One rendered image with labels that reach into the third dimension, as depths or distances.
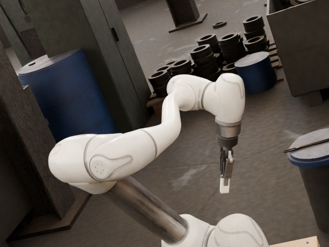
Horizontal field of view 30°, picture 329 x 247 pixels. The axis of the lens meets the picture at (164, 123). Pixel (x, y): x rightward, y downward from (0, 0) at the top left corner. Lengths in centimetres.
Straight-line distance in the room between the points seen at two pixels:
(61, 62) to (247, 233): 303
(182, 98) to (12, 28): 762
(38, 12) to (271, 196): 246
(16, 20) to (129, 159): 796
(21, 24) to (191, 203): 617
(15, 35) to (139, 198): 781
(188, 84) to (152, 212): 46
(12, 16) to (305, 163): 720
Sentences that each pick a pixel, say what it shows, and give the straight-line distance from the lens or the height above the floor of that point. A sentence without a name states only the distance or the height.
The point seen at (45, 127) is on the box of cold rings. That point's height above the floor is 48.
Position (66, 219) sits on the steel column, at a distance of 421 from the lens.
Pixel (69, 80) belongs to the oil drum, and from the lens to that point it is 479.
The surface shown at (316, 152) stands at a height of 43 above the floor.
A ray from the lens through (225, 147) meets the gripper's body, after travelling 214.
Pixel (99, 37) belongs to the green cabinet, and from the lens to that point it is 496.
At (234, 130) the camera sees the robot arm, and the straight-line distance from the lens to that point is 210.
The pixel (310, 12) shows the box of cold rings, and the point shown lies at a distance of 431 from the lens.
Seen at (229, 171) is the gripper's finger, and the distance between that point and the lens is 216.
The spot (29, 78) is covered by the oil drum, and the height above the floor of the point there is 83.
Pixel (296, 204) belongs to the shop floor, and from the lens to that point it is 340.
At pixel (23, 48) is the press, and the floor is 44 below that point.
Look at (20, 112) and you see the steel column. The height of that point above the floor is 80.
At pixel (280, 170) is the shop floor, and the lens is 378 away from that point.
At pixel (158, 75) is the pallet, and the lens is 552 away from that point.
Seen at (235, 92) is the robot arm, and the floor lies 105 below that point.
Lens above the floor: 169
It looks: 19 degrees down
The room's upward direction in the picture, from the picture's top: 22 degrees counter-clockwise
